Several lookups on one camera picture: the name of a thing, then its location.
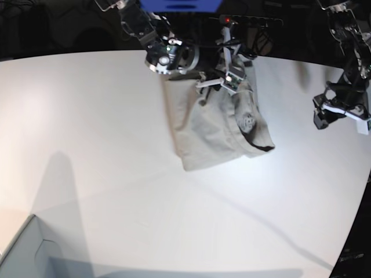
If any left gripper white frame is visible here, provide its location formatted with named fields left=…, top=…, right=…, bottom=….
left=312, top=82, right=371, bottom=136

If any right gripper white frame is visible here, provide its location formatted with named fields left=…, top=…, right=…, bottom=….
left=196, top=24, right=257, bottom=106

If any beige t-shirt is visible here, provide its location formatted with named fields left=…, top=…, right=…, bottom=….
left=163, top=58, right=275, bottom=171

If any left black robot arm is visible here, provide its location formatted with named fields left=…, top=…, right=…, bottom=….
left=312, top=1, right=370, bottom=136

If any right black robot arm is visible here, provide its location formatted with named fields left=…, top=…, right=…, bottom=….
left=95, top=1, right=257, bottom=96

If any black power strip red light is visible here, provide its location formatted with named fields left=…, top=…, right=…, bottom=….
left=219, top=14, right=284, bottom=28

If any grey box at corner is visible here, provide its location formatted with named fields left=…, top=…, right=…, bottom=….
left=1, top=214, right=94, bottom=277

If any blue overhead mount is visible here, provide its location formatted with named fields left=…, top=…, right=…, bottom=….
left=140, top=0, right=223, bottom=13

